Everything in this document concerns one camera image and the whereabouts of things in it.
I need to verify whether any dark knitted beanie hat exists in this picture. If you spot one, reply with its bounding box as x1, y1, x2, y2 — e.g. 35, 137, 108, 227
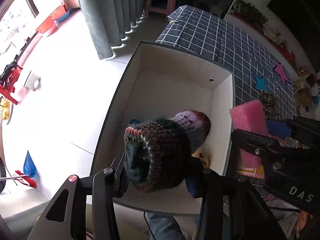
124, 110, 211, 192

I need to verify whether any leopard print scarf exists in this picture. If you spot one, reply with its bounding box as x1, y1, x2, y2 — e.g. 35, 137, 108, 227
260, 90, 279, 118

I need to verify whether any white open storage box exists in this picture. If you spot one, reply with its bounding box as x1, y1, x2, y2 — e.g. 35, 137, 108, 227
90, 39, 235, 215

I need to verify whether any grey green curtain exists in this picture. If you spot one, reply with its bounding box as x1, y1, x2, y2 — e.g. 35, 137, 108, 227
79, 0, 145, 60

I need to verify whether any beige scrunchie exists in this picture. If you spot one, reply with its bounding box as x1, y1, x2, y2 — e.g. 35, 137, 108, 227
192, 148, 210, 168

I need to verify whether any person's right hand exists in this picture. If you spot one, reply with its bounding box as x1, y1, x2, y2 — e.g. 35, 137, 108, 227
296, 210, 313, 232

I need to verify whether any red plastic toy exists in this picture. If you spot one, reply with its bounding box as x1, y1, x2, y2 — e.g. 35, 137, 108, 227
0, 61, 22, 105

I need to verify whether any pink plastic stool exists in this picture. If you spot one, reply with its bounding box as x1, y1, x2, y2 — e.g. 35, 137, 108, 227
143, 0, 180, 17

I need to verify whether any pile of colourful clutter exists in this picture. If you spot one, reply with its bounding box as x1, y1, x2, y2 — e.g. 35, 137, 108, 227
293, 74, 319, 121

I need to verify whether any white red tv cabinet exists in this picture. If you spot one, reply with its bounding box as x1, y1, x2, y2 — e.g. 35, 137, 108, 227
224, 0, 315, 76

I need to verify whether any grey checked star cloth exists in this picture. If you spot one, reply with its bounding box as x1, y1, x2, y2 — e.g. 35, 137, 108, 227
155, 4, 298, 198

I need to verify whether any blue dustpan with broom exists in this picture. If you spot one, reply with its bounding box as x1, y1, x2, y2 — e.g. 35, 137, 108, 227
1, 151, 37, 192

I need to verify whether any black cable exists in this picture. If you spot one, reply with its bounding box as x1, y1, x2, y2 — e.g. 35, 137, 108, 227
143, 211, 155, 240

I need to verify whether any bright blue waffle cloth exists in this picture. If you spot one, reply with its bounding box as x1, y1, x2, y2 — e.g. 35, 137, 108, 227
129, 119, 140, 125

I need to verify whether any pink sponge block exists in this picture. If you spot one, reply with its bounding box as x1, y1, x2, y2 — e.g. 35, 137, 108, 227
230, 100, 269, 179

